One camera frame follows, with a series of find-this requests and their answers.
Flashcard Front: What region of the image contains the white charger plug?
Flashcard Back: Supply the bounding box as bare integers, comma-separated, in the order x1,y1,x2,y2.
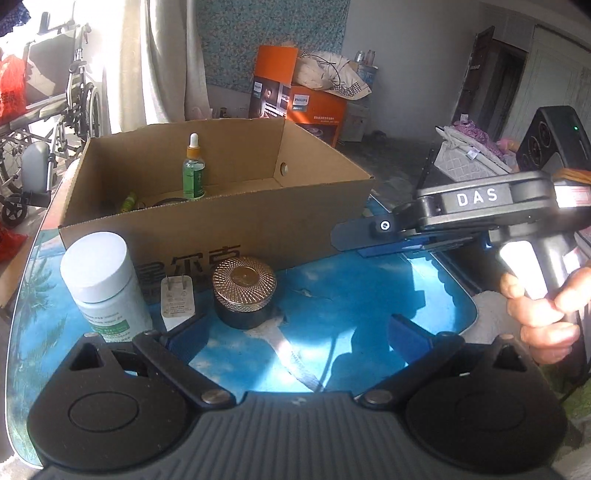
160,274,195,331

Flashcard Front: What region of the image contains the blue patterned wall cloth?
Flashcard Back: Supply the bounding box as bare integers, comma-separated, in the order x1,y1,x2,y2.
198,0,350,94

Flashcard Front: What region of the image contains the tall orange product box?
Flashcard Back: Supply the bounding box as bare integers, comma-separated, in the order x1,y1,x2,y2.
250,45,299,121

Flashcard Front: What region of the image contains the person's right hand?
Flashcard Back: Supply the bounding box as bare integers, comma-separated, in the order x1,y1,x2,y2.
500,264,591,366

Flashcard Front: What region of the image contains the green dropper bottle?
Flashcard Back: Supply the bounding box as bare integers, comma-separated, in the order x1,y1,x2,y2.
182,132,206,200

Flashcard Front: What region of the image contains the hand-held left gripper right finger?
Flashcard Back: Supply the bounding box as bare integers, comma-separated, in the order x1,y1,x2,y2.
363,314,528,409

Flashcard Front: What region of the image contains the dark wooden door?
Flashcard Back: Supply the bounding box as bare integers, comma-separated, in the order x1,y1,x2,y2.
461,26,496,126

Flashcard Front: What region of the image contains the brown cardboard box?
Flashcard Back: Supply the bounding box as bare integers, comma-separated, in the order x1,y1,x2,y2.
58,117,376,297

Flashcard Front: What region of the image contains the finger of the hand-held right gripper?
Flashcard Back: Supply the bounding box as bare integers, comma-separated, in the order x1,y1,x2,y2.
329,214,484,259

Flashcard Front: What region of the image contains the dark jar with gold lid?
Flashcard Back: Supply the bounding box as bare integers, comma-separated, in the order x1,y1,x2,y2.
212,256,278,330

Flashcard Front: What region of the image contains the checked pillow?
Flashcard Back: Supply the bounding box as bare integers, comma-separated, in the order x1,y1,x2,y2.
295,51,373,100

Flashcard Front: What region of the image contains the bed with patterned mattress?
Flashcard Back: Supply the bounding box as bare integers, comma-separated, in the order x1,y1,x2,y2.
435,119,520,182

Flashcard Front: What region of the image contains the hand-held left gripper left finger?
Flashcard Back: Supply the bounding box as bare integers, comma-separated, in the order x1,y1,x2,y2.
68,313,232,409

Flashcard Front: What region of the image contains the light curtain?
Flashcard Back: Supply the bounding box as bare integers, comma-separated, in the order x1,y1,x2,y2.
102,0,205,136

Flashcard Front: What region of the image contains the red plastic bag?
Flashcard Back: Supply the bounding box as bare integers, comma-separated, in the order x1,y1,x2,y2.
0,54,27,119

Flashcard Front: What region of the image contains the wheelchair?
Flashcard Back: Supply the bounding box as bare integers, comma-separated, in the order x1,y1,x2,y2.
0,13,103,228

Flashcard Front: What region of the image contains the white pill bottle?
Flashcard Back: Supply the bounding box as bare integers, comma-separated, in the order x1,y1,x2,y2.
59,232,154,343

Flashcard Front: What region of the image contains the small white cabinet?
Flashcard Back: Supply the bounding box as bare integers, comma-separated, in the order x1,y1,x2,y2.
341,99,371,142

